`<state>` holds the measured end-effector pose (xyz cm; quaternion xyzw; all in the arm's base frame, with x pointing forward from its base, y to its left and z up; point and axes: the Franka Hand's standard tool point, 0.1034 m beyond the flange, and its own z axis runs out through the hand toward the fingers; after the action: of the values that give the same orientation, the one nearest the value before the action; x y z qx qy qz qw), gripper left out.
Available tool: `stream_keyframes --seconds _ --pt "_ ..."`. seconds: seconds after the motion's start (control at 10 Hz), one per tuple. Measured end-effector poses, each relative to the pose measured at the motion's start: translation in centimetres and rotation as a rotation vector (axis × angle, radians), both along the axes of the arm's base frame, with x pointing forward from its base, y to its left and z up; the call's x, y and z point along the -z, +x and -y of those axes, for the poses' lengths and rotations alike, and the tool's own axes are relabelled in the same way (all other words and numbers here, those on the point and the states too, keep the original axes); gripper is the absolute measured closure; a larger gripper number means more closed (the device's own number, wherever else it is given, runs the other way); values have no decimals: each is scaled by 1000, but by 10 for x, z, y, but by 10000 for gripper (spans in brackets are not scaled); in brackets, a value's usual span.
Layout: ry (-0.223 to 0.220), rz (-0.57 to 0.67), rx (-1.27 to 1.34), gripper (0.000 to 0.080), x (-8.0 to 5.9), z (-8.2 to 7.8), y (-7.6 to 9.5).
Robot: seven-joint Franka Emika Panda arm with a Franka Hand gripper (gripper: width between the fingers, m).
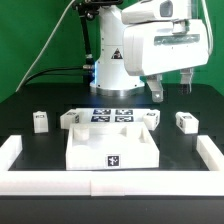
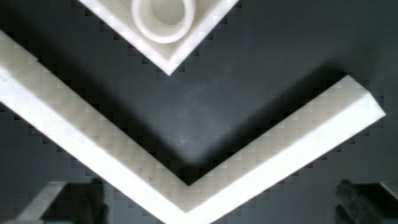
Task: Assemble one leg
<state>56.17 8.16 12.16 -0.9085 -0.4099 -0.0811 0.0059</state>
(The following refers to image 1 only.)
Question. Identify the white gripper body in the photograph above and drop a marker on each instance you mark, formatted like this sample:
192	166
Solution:
153	48

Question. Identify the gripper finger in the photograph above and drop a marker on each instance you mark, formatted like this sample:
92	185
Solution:
186	80
154	83

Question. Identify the white U-shaped obstacle fence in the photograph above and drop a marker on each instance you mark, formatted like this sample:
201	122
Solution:
112	183

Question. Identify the white square tabletop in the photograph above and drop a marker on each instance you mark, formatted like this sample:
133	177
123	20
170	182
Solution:
107	146

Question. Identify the white base tag plate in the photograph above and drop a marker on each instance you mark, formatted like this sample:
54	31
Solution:
106	115

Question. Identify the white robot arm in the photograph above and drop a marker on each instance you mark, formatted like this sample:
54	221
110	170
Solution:
111	77

